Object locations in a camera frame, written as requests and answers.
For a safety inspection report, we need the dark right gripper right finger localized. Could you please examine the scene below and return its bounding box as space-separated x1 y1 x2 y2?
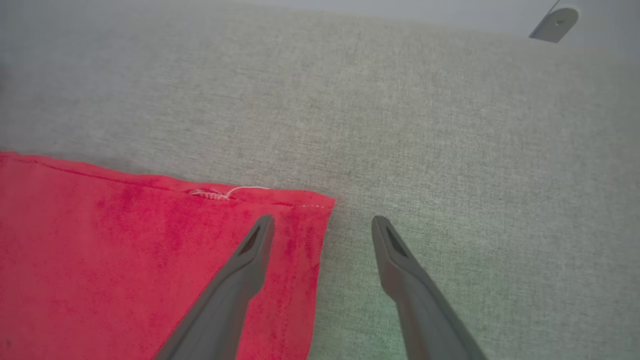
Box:
370 215 489 360

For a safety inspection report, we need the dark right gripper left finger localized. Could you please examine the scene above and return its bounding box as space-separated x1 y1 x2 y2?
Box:
154 214 276 360

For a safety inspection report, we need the red and white shirt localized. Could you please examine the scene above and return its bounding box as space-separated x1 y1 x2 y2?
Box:
0 151 336 360

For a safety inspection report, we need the grey fabric sofa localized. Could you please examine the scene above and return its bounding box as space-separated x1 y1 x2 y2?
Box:
0 0 640 360

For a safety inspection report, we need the grey metal bracket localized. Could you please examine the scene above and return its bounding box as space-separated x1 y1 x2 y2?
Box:
528 5 580 44

